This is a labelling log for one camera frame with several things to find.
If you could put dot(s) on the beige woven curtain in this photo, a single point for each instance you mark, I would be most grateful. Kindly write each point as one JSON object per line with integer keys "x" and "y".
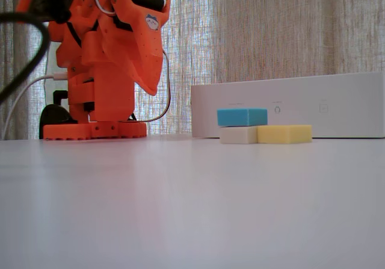
{"x": 270, "y": 28}

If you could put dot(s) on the yellow foam cuboid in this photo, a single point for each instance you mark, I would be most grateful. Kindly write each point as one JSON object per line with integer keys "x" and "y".
{"x": 284, "y": 134}

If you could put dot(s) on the orange gripper black motor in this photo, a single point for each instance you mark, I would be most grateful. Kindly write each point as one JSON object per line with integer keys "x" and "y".
{"x": 148, "y": 53}

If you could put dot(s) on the white foam cuboid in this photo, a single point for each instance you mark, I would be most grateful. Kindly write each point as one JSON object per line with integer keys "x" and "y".
{"x": 237, "y": 135}

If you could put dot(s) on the black table clamp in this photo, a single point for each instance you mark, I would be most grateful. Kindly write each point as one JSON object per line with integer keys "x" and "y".
{"x": 54, "y": 115}

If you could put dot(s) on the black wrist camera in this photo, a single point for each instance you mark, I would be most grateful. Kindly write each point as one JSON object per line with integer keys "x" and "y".
{"x": 51, "y": 1}

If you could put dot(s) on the white rectangular bin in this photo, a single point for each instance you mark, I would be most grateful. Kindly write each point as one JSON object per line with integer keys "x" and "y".
{"x": 331, "y": 100}

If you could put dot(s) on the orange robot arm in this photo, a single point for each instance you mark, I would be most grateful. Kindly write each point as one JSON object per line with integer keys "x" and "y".
{"x": 102, "y": 94}

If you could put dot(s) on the blue foam cuboid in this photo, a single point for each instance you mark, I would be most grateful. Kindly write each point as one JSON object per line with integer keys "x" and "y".
{"x": 237, "y": 117}

